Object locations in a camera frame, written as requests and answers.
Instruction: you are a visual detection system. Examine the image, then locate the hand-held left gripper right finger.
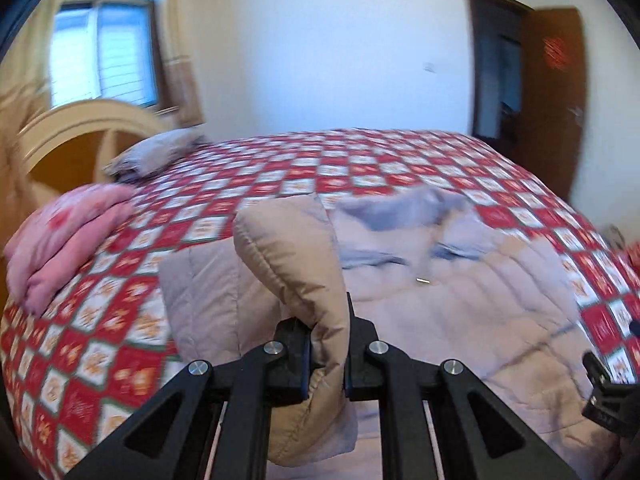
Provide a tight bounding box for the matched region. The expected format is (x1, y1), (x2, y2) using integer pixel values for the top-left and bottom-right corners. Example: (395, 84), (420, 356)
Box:
(344, 294), (578, 480)

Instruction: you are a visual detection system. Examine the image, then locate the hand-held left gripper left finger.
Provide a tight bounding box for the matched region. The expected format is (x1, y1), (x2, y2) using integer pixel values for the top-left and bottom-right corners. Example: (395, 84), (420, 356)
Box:
(65, 317), (314, 480)

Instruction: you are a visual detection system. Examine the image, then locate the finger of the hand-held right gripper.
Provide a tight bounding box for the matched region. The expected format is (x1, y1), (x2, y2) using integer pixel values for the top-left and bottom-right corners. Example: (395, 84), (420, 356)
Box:
(581, 351), (640, 433)

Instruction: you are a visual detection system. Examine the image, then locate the beige quilted down jacket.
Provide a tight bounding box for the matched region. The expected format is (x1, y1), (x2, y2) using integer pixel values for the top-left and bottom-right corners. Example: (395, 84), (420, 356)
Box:
(159, 185), (626, 480)

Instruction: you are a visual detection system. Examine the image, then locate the red checked bear-print blanket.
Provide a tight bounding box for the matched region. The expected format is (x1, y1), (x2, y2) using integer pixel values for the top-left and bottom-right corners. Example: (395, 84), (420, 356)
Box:
(0, 127), (640, 480)

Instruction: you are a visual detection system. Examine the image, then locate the grey pillow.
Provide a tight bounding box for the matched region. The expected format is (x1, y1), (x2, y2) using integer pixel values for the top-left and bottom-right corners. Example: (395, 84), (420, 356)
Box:
(102, 127), (208, 182)

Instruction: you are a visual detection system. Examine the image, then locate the pink folded cloth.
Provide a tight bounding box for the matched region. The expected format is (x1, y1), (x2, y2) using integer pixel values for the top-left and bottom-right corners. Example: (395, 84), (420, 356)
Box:
(2, 183), (136, 313)

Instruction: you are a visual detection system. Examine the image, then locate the brown wooden door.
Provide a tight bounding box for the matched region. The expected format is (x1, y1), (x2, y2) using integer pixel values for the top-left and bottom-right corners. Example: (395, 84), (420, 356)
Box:
(515, 7), (589, 202)

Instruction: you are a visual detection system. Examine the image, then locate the cream wooden headboard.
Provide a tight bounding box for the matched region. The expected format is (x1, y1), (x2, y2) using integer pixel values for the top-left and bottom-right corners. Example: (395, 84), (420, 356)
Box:
(17, 99), (171, 196)

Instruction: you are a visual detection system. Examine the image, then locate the dark doorway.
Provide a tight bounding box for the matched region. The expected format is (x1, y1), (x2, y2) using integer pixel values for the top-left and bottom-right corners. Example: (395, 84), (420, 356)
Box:
(462, 0), (536, 142)

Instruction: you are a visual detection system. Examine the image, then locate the beige curtain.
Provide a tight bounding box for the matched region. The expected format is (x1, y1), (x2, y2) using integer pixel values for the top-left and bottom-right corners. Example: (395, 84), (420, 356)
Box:
(150, 0), (207, 129)

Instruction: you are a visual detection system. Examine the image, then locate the red door decoration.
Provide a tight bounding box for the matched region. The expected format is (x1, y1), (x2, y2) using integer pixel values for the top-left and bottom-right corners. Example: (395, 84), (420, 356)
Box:
(542, 35), (574, 71)

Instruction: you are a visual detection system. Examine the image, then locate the window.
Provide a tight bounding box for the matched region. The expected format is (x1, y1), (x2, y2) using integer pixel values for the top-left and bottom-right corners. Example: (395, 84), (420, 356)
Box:
(50, 0), (162, 109)

